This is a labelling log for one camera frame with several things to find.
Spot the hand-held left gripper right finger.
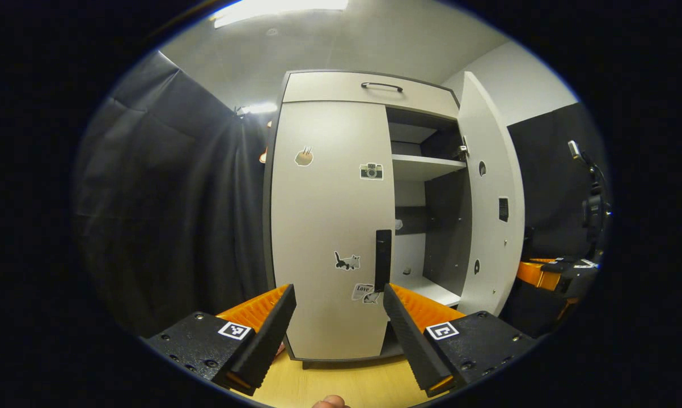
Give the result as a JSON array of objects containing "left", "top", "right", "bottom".
[{"left": 383, "top": 283, "right": 540, "bottom": 398}]

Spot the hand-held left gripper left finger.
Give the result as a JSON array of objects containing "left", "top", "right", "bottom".
[{"left": 139, "top": 283, "right": 297, "bottom": 396}]

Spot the beige cabinet door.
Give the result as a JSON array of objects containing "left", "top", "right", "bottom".
[
  {"left": 269, "top": 101, "right": 397, "bottom": 361},
  {"left": 456, "top": 71, "right": 526, "bottom": 317}
]

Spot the black door handle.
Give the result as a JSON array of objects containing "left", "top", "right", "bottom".
[{"left": 374, "top": 229, "right": 393, "bottom": 293}]

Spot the grey double-door shoe cabinet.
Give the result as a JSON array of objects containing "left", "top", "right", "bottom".
[{"left": 261, "top": 69, "right": 473, "bottom": 369}]

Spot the white cabinet shelf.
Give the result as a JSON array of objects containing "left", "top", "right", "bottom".
[
  {"left": 392, "top": 154, "right": 468, "bottom": 182},
  {"left": 387, "top": 275, "right": 462, "bottom": 307}
]

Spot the beige cabinet drawer front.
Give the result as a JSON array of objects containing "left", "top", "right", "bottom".
[{"left": 282, "top": 71, "right": 461, "bottom": 120}]

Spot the small ceiling light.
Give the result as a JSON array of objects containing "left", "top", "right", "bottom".
[{"left": 238, "top": 102, "right": 278, "bottom": 116}]

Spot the long ceiling light panel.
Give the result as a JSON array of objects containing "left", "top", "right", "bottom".
[{"left": 210, "top": 0, "right": 350, "bottom": 29}]

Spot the black stand with cable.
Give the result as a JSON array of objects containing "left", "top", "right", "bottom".
[{"left": 566, "top": 140, "right": 611, "bottom": 261}]

